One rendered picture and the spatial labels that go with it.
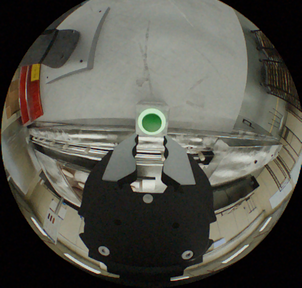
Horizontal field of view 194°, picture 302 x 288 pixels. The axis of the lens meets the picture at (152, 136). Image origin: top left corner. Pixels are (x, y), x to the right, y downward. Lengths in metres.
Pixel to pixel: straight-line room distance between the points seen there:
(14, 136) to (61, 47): 0.83
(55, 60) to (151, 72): 0.30
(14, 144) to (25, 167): 0.21
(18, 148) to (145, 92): 1.06
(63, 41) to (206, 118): 0.49
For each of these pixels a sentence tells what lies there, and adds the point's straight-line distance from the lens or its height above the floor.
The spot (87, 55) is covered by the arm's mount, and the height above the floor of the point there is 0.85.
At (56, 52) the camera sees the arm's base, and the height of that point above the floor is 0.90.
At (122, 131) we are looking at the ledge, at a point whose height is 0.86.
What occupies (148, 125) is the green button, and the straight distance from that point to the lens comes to 0.17.
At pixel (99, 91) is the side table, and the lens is 0.29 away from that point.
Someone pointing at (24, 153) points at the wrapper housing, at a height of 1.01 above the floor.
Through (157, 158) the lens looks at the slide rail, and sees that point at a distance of 0.30.
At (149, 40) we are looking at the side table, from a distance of 0.28.
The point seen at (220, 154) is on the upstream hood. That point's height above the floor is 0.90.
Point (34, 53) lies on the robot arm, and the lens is 0.33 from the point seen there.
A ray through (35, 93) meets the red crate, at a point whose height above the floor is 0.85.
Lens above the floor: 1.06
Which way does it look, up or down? 60 degrees down
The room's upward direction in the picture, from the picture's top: 178 degrees counter-clockwise
